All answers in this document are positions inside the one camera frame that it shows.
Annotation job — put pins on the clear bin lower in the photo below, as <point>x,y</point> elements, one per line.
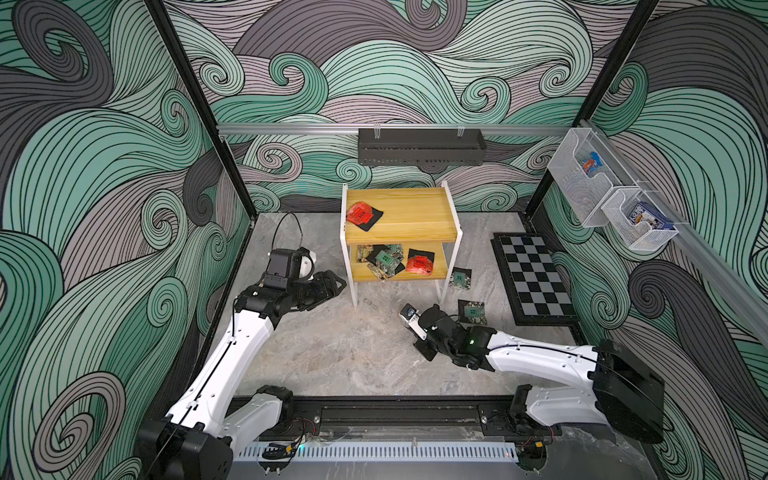
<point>641,237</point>

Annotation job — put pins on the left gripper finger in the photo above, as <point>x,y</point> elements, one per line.
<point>322,299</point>
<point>332,282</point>

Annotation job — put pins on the jasmine tea bag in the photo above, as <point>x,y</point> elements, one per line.
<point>461,278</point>
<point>472,312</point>

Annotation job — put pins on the checkered black chessboard mat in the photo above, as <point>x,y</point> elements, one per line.
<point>536,292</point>

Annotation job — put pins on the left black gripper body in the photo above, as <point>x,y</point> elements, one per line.
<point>304,293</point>

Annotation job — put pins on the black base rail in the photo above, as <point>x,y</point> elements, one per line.
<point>333,416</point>

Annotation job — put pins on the clear bin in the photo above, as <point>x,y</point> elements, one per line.
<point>641,237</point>
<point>584,195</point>

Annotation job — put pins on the jasmine tea bag lower shelf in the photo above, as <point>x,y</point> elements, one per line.
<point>384,260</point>

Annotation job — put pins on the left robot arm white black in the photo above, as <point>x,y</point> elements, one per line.
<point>199,437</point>

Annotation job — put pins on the blue white box in bin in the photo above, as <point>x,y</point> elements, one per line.
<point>642,211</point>

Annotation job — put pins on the black perforated wall tray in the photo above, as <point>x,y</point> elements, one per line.
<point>426,149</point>

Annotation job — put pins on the aluminium rail right wall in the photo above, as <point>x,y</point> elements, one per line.
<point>744,301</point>

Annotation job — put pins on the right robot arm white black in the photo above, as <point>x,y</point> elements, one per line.
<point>605,384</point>

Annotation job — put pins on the aluminium rail wall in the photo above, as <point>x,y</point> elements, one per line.
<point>744,301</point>
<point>281,128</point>

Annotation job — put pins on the red tea bag shelf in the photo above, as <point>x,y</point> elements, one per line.
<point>420,262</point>
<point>363,215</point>

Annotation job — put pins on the red blue item in bin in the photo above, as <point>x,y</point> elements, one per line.
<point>592,164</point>

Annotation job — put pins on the jasmine tea bag front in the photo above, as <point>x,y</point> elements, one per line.
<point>461,278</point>

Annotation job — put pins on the aluminium rail back wall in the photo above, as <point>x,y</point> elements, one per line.
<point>281,128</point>

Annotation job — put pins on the clear bin upper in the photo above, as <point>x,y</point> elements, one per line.
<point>584,195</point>

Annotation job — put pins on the red tea bag top shelf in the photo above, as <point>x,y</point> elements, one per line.
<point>363,215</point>

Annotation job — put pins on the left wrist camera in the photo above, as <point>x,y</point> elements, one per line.
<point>287,267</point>

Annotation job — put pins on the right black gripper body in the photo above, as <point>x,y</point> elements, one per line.
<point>451,352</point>

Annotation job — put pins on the white wooden two-tier shelf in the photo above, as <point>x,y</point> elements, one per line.
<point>416,218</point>

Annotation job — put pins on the white slotted cable duct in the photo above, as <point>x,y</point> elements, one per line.
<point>407,451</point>

